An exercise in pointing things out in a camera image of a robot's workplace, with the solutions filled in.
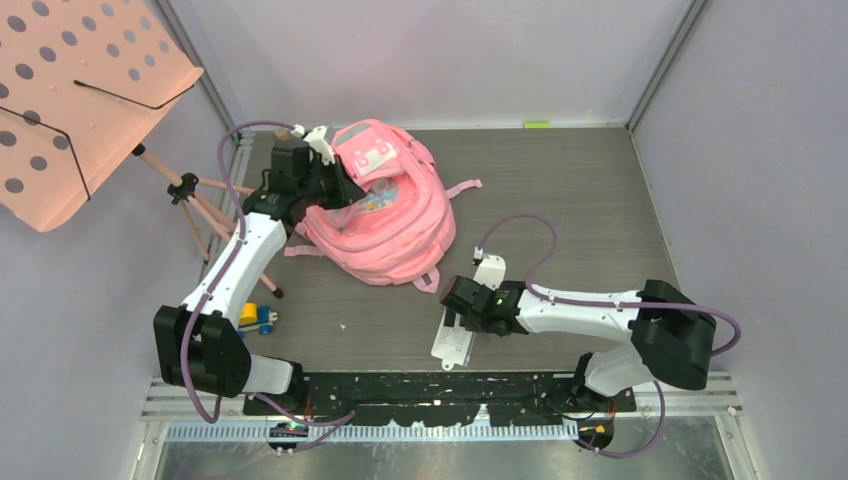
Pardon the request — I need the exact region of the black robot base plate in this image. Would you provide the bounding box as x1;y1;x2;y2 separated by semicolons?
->
243;371;636;427

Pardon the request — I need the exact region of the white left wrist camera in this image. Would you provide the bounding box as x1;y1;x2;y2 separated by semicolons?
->
290;124;336;166

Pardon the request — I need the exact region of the pink perforated music stand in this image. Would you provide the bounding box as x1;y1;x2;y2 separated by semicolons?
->
0;0;285;299

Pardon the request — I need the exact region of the pink student backpack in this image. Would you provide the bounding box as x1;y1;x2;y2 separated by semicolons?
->
284;119;482;293

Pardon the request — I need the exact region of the yellow blue toy car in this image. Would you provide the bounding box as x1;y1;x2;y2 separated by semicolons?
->
237;302;278;338

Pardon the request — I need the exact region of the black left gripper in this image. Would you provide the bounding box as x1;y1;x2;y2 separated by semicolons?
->
298;155;364;211

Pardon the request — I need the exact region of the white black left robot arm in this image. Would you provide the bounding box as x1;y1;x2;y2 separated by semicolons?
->
153;139;365;414

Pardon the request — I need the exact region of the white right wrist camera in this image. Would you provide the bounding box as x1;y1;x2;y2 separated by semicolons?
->
472;247;507;290

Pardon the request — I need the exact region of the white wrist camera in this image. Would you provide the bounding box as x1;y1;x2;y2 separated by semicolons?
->
472;247;507;290
290;124;336;166

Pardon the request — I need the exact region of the white slotted cable duct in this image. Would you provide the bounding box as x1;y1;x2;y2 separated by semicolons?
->
164;419;579;443

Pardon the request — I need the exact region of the white ruler set package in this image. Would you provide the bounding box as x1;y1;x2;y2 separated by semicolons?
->
430;309;475;371

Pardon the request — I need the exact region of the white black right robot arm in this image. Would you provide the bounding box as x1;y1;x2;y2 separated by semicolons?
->
440;276;716;411

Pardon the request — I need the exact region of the packaged blue correction tape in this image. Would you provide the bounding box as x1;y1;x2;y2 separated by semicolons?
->
352;178;399;216

